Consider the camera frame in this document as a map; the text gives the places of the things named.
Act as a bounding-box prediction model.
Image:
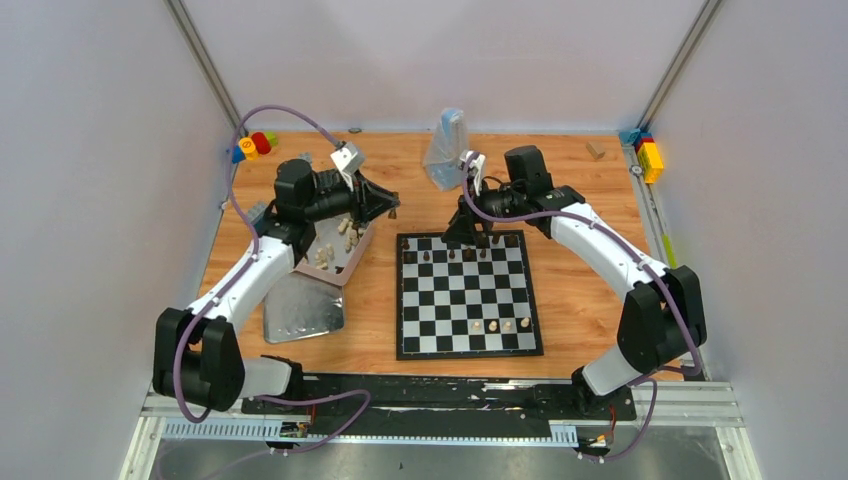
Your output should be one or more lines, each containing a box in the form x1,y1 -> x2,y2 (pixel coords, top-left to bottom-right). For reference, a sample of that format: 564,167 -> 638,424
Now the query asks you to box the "metal tin lid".
262,272 -> 346,344

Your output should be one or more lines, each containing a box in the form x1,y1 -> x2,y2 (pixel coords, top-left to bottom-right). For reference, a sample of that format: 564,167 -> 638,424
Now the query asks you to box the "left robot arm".
152,158 -> 400,423

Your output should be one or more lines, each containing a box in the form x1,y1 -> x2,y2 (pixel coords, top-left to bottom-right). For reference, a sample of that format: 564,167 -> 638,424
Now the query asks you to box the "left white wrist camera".
330,142 -> 365,192

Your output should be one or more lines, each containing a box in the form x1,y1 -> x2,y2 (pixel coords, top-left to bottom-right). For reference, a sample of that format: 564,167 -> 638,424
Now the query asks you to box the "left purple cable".
172,104 -> 374,458

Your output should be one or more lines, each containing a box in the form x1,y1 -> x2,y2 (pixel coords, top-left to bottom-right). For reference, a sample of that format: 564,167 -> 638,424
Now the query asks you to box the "yellow lego brick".
637,142 -> 664,184

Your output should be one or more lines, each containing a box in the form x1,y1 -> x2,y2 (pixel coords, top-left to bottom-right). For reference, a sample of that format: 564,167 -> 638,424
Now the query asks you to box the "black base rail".
240,373 -> 637,439

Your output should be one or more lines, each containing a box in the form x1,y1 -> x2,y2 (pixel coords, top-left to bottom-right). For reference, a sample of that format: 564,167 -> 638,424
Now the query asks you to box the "black white chessboard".
396,230 -> 544,360

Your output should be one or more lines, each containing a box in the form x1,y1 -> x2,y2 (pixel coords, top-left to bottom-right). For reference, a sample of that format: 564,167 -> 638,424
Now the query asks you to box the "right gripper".
442,175 -> 526,245

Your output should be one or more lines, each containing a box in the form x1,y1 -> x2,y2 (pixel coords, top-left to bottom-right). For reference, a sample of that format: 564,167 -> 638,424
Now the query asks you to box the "pink metal tin box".
295,214 -> 376,286

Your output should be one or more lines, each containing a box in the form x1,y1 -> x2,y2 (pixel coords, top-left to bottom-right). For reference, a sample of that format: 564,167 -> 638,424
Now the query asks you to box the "blue toy block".
231,147 -> 246,164

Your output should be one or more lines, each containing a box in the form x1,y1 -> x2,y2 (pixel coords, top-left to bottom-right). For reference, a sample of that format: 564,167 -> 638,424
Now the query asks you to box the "small wooden block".
586,141 -> 606,160

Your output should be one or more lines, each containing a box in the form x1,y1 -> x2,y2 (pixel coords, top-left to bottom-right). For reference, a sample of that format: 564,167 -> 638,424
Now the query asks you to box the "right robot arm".
442,145 -> 707,418

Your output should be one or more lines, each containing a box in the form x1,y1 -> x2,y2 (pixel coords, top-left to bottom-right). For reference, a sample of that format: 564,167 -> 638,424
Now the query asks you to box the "yellow round toy block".
238,137 -> 260,160

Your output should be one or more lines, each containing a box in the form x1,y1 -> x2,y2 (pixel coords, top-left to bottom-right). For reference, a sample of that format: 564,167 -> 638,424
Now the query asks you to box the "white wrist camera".
330,142 -> 365,192
460,150 -> 486,195

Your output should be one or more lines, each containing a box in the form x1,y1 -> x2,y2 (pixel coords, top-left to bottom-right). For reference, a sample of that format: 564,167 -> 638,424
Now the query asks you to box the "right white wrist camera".
460,150 -> 486,195

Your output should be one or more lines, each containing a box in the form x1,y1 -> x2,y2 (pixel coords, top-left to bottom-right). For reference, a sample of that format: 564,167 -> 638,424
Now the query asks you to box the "red round toy block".
251,132 -> 272,155

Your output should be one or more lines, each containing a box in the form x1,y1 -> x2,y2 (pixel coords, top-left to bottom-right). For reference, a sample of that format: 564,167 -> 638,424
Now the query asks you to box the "plastic bag with blue item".
422,108 -> 470,191

